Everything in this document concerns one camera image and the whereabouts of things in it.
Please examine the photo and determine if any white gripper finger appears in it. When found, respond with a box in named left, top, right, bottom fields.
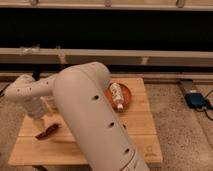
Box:
left=33, top=118, right=45, bottom=132

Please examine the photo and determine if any white bottle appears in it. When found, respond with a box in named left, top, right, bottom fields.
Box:
left=110, top=83, right=124, bottom=110

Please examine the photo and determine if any black cable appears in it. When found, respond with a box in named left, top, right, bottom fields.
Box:
left=194, top=87, right=213, bottom=122

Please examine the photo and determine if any orange plate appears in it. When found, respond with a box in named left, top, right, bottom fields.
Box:
left=105, top=83, right=132, bottom=112

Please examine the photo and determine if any blue box on floor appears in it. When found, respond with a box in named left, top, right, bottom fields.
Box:
left=185, top=93, right=206, bottom=108

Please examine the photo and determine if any black table leg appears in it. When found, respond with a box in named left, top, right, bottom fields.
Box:
left=32, top=65, right=42, bottom=81

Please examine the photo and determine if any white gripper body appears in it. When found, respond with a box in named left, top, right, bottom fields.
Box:
left=23, top=98, right=45, bottom=119

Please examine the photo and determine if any wooden table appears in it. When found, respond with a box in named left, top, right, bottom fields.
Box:
left=8, top=78, right=163, bottom=166

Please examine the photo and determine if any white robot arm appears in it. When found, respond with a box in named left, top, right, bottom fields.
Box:
left=5, top=62, right=150, bottom=171

